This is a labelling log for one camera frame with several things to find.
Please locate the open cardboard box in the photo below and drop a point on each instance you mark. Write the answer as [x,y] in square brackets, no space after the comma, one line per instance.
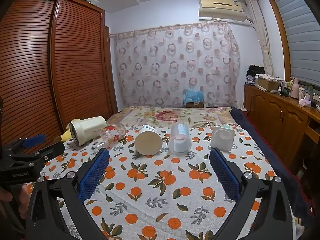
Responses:
[267,83]

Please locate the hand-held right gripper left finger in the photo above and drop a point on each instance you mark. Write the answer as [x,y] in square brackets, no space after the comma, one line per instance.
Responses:
[93,175]

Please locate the floral blanket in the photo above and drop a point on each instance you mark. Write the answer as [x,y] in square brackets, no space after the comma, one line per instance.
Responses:
[175,116]

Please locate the lilac plastic holder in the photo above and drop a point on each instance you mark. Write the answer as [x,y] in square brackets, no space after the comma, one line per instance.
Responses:
[305,102]

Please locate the grey window blind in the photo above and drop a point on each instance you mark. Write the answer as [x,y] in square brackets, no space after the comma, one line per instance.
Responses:
[300,37]

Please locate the wooden side cabinet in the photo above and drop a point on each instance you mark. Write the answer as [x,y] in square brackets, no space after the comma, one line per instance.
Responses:
[280,115]

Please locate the pile of dark clothes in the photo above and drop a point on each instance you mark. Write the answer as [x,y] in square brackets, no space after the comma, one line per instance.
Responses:
[255,72]

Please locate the green bottle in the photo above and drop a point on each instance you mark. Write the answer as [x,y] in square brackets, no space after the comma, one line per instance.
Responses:
[310,91]

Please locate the pink thermos bottle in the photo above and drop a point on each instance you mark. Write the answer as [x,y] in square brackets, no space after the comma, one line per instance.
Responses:
[295,90]

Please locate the yellow plush toy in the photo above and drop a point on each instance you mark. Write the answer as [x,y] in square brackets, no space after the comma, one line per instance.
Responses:
[63,135]

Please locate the orange fruit print cloth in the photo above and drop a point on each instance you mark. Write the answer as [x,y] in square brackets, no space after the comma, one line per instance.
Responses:
[162,205]

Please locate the cream insulated cup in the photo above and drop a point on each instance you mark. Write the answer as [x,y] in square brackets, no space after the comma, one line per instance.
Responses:
[87,130]

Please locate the clear floral glass cup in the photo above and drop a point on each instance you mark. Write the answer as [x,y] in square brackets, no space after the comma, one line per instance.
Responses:
[110,136]

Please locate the white storage box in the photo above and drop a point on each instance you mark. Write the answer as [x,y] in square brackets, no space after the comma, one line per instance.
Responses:
[92,1]

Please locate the brown slatted wardrobe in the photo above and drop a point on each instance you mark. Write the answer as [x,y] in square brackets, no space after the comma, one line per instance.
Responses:
[75,67]

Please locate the white round cup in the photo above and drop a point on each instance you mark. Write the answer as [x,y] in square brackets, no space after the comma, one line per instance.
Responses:
[148,142]

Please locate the blue plastic bag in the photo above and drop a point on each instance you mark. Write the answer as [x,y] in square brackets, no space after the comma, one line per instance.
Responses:
[193,95]

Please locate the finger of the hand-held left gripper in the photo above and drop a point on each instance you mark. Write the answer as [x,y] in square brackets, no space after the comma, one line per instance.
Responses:
[51,150]
[33,141]

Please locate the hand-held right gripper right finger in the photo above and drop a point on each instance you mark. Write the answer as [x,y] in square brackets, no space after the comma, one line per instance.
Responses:
[225,175]

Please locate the small cardboard box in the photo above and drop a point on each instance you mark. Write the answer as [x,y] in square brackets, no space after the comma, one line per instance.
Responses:
[194,104]

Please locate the tied beige curtain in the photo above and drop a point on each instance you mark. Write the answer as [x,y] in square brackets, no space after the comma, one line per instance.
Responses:
[261,35]

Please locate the white square cup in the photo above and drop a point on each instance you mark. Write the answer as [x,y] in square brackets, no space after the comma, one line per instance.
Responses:
[222,138]

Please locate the white bottle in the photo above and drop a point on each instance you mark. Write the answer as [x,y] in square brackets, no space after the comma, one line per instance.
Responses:
[302,93]

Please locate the person's left hand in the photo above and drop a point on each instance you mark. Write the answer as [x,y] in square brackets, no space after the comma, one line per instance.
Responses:
[6,194]

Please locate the white air conditioner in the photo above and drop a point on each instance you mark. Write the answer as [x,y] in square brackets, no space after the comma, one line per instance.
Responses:
[221,7]

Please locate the translucent plastic cup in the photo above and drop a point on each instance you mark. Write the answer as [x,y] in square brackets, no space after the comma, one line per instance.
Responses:
[178,141]

